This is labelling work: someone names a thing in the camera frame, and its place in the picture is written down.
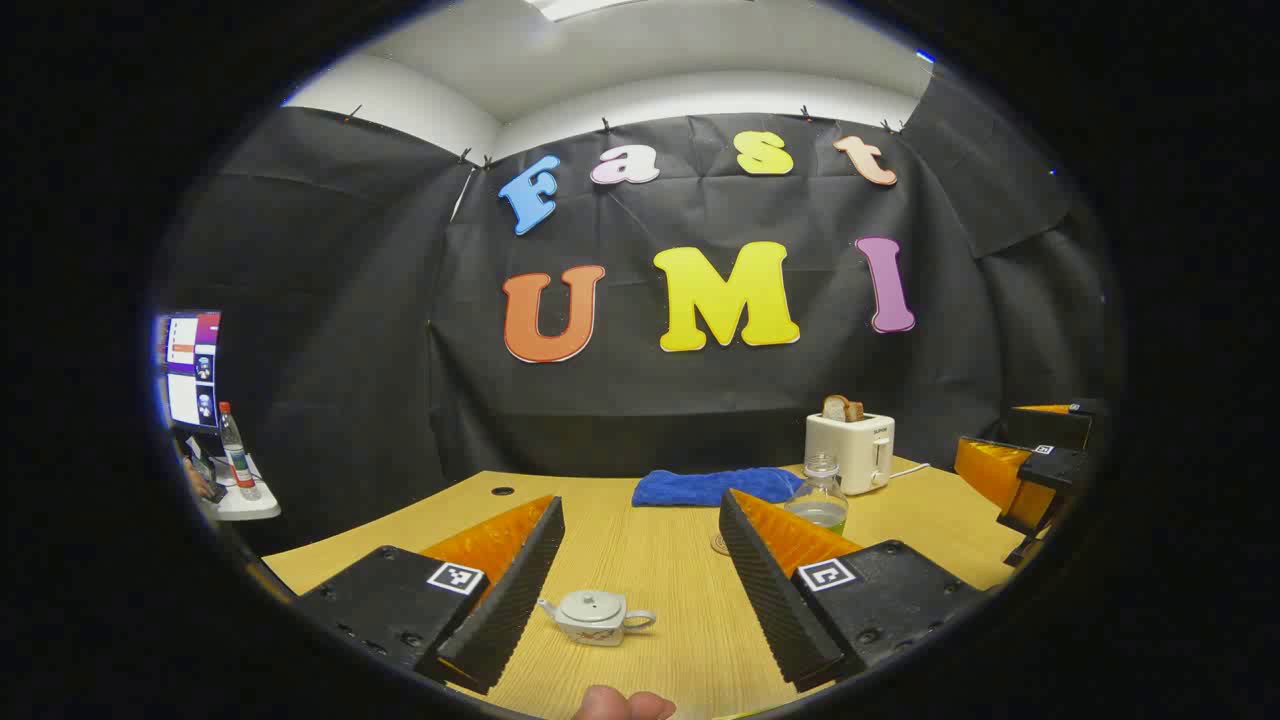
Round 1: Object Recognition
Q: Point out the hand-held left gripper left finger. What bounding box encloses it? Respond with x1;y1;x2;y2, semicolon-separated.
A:
297;495;566;696

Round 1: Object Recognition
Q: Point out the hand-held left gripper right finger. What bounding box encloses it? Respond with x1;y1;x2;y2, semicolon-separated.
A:
718;488;986;693

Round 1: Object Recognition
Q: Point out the white teacup lid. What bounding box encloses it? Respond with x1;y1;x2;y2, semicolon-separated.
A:
560;590;627;621

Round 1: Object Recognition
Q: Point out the white ceramic teacup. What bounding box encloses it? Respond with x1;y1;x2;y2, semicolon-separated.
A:
538;590;657;647

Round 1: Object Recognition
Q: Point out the green label water bottle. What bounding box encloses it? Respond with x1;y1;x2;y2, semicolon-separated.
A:
783;453;849;536

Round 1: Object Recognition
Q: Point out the red cap plastic bottle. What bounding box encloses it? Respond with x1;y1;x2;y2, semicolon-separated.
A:
218;402;262;501

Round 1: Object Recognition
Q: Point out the blue towel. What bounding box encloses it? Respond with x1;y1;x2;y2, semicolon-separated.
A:
632;467;804;508

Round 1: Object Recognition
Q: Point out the white toaster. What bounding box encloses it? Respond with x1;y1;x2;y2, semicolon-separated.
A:
805;410;896;496

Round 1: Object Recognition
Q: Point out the white side table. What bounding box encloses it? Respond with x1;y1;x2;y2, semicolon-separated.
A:
195;455;282;522

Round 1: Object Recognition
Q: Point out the dark desk item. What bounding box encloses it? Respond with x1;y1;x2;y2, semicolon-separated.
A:
185;432;229;501

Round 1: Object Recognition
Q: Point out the computer monitor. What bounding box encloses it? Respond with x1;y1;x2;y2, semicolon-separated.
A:
160;310;222;431

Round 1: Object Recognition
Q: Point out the ceiling light panel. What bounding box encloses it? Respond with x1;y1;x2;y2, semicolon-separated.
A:
525;0;641;21

